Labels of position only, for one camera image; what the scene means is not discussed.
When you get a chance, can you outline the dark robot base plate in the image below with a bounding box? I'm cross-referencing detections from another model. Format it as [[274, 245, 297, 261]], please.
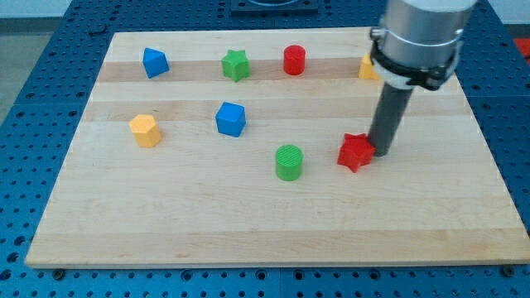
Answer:
[[229, 0, 319, 16]]

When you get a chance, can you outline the red object at right edge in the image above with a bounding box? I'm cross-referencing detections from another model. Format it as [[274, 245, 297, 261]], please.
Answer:
[[513, 37, 530, 64]]

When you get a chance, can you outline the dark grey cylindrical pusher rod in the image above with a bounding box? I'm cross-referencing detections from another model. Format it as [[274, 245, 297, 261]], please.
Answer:
[[368, 83, 413, 157]]

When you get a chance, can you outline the green star block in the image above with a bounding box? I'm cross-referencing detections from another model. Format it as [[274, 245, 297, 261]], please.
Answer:
[[221, 50, 251, 82]]

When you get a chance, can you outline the red cylinder block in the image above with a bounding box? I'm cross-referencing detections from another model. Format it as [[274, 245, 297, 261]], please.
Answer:
[[283, 45, 306, 75]]

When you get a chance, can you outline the blue cube block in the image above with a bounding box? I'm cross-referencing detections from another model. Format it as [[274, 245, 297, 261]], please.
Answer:
[[215, 102, 246, 137]]

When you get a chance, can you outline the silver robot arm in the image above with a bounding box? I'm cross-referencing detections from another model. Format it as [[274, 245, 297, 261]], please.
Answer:
[[369, 0, 476, 91]]

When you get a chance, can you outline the green cylinder block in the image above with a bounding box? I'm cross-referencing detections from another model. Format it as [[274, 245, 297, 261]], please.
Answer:
[[275, 144, 304, 181]]

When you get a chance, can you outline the blue pentagon block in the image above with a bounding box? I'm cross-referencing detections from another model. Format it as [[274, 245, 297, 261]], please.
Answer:
[[142, 48, 170, 79]]

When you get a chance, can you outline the yellow hexagon block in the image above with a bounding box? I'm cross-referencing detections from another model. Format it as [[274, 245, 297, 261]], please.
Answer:
[[129, 114, 162, 148]]

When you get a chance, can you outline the red star block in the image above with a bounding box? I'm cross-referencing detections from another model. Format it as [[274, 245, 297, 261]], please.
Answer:
[[337, 133, 375, 173]]

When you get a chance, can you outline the light wooden board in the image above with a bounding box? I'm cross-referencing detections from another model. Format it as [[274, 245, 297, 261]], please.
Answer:
[[26, 27, 529, 269]]

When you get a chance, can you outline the yellow block behind arm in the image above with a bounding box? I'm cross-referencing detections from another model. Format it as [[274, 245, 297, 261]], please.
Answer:
[[358, 54, 380, 80]]

